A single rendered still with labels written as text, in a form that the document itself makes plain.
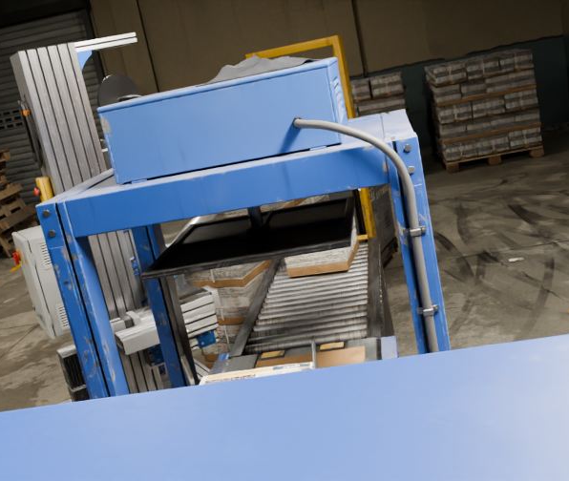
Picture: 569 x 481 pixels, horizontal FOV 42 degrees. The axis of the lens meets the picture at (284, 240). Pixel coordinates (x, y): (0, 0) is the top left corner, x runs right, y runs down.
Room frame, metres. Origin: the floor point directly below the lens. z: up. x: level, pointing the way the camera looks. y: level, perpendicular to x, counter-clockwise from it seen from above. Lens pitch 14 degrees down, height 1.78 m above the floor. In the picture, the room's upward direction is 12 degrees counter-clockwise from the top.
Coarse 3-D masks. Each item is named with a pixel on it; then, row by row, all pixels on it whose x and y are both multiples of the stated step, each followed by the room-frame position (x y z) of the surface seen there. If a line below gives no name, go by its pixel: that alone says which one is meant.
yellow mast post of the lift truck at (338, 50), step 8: (336, 40) 5.43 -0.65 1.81; (336, 48) 5.43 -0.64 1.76; (336, 56) 5.43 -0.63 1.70; (344, 56) 5.46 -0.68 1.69; (344, 64) 5.44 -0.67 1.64; (344, 72) 5.42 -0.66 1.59; (344, 80) 5.42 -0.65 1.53; (344, 88) 5.43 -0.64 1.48; (344, 96) 5.43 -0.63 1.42; (352, 104) 5.47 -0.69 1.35; (352, 112) 5.44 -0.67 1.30; (360, 192) 5.44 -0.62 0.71; (368, 192) 5.47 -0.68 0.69; (360, 200) 5.46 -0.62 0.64; (368, 200) 5.44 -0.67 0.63; (360, 208) 5.46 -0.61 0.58; (368, 208) 5.42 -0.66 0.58; (368, 216) 5.42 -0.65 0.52; (368, 224) 5.43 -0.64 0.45; (368, 232) 5.43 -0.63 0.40; (368, 240) 5.44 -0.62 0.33
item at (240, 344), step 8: (272, 264) 3.59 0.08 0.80; (272, 272) 3.46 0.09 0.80; (264, 280) 3.36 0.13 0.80; (272, 280) 3.35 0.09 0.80; (264, 288) 3.22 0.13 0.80; (256, 296) 3.13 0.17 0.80; (264, 296) 3.11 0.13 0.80; (256, 304) 3.02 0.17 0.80; (248, 312) 2.94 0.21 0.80; (256, 312) 2.92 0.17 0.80; (248, 320) 2.84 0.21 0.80; (256, 320) 2.84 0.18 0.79; (248, 328) 2.74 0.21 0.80; (240, 336) 2.68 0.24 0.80; (248, 336) 2.66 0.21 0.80; (240, 344) 2.60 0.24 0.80; (232, 352) 2.53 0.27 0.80; (240, 352) 2.51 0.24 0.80
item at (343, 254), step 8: (344, 248) 3.23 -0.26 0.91; (296, 256) 3.29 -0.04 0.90; (304, 256) 3.28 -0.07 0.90; (312, 256) 3.27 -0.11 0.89; (320, 256) 3.26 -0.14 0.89; (328, 256) 3.25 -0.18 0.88; (336, 256) 3.24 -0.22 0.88; (344, 256) 3.23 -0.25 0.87; (288, 264) 3.30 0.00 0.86; (296, 264) 3.29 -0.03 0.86; (304, 264) 3.28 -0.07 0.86; (312, 264) 3.27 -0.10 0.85
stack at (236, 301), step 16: (208, 272) 4.08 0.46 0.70; (224, 272) 4.04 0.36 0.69; (240, 272) 3.99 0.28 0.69; (224, 288) 4.05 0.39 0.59; (240, 288) 4.00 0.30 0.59; (256, 288) 4.11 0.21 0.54; (224, 304) 4.07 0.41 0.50; (240, 304) 4.02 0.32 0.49; (224, 336) 4.09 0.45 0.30; (208, 352) 4.15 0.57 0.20; (224, 352) 4.10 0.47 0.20
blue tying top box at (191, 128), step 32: (320, 64) 1.84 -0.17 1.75; (160, 96) 1.90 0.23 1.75; (192, 96) 1.89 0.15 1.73; (224, 96) 1.88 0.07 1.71; (256, 96) 1.87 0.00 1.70; (288, 96) 1.85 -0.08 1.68; (320, 96) 1.84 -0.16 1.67; (128, 128) 1.92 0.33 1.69; (160, 128) 1.91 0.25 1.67; (192, 128) 1.89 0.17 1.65; (224, 128) 1.88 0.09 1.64; (256, 128) 1.87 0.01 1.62; (288, 128) 1.86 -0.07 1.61; (128, 160) 1.92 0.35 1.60; (160, 160) 1.91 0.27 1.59; (192, 160) 1.90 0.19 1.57; (224, 160) 1.88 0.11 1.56
